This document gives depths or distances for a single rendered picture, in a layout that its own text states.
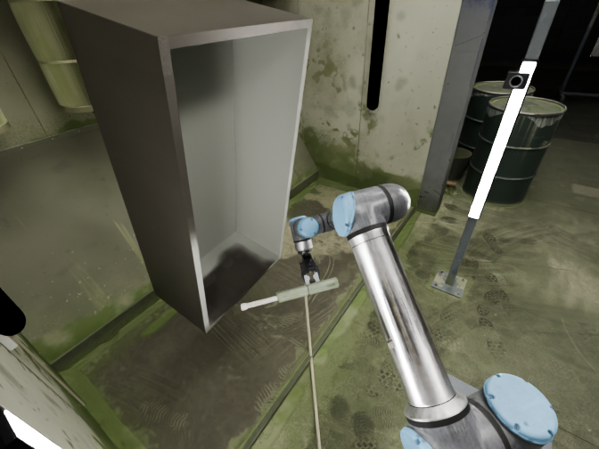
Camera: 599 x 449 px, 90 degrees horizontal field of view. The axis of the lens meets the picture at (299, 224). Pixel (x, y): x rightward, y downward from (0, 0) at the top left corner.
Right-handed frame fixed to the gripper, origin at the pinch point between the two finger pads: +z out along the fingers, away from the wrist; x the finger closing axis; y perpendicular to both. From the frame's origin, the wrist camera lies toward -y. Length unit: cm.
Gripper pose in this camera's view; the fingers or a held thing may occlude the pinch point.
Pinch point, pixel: (314, 289)
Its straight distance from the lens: 155.0
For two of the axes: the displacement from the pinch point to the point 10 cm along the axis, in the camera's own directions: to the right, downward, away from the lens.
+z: 2.2, 9.7, 0.4
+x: -9.6, 2.3, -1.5
